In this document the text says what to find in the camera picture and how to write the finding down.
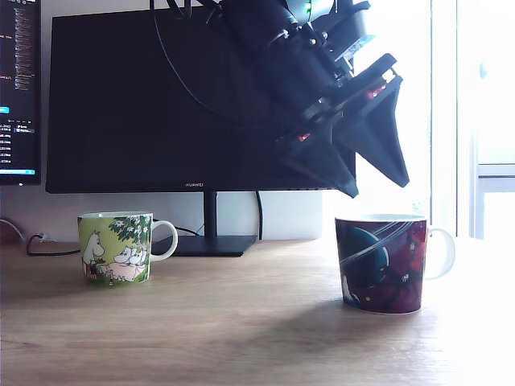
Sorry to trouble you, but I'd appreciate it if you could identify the monitor showing code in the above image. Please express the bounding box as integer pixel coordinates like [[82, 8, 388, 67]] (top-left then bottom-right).
[[0, 0, 43, 187]]

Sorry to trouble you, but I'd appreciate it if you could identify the white window frame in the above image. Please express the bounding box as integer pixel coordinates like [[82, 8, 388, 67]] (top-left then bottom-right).
[[430, 0, 515, 241]]

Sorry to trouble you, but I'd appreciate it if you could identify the black cable with white plug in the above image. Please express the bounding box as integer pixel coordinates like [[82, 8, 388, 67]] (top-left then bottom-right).
[[26, 232, 84, 257]]

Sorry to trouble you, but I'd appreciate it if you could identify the black monitor cable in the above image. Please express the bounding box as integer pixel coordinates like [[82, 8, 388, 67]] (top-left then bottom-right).
[[255, 191, 265, 241]]

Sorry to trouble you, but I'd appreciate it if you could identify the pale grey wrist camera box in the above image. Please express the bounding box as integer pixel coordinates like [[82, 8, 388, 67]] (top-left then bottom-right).
[[333, 0, 378, 72]]

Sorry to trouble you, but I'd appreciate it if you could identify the dark red print mug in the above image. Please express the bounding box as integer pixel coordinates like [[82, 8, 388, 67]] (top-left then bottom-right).
[[334, 213, 458, 316]]

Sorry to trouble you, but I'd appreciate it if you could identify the large black monitor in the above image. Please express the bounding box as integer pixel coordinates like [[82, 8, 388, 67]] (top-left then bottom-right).
[[45, 0, 357, 195]]

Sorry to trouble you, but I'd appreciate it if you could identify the thin black cable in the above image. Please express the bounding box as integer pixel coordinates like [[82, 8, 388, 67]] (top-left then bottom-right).
[[175, 224, 206, 238]]

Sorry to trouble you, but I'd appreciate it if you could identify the black monitor stand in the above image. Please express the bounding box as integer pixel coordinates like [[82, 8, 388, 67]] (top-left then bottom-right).
[[151, 191, 258, 258]]

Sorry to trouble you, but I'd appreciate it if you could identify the green cartoon print mug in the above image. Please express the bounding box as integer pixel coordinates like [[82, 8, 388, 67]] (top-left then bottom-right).
[[77, 211, 179, 287]]

